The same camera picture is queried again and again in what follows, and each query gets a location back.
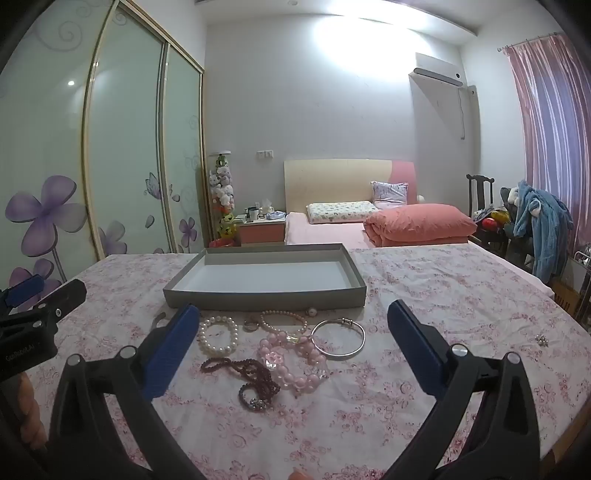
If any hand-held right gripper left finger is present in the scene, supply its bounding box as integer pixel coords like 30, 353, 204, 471
46, 303, 208, 480

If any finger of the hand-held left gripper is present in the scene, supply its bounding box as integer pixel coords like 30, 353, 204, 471
33, 278, 88, 325
0, 274, 46, 311

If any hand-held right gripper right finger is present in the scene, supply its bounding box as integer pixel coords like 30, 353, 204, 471
383, 300, 541, 480

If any silver bangle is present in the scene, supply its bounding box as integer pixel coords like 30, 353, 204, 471
310, 318, 366, 360

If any grey cardboard tray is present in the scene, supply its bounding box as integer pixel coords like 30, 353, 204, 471
163, 243, 368, 310

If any person's left hand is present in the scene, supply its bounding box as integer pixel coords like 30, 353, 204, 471
16, 371, 50, 456

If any pink floral cloth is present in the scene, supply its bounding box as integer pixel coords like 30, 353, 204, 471
0, 242, 591, 480

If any small pink pearl strand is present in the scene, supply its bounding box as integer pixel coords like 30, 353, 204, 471
259, 310, 309, 340

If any folded pink quilt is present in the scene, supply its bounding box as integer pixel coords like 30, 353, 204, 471
363, 204, 478, 248

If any pink nightstand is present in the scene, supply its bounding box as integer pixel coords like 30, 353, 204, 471
233, 215, 287, 244

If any bed with beige headboard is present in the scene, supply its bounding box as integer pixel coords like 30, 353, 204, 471
283, 159, 555, 298

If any white patterned pillow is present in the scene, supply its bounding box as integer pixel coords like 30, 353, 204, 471
307, 200, 382, 225

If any purple patterned pillow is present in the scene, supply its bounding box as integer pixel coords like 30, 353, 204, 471
370, 181, 410, 209

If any flower print sliding wardrobe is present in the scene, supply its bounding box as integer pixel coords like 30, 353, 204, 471
0, 0, 206, 296

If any dark wooden chair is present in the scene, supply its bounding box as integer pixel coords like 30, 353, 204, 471
465, 174, 509, 254

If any clear tube of plush toys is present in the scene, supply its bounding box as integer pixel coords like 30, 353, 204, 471
208, 152, 237, 241

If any blue fleece garment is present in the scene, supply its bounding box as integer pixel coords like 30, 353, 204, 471
512, 181, 574, 283

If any pink curtain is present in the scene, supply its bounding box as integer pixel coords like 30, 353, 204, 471
501, 34, 591, 259

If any white air conditioner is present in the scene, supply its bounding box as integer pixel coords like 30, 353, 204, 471
412, 52, 464, 87

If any white pearl bracelet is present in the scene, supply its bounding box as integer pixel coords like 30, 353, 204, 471
198, 315, 240, 356

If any dark red bead necklace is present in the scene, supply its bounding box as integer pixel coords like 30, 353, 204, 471
200, 357, 281, 411

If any large pink bead bracelet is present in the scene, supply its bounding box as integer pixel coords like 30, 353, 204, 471
257, 335, 329, 394

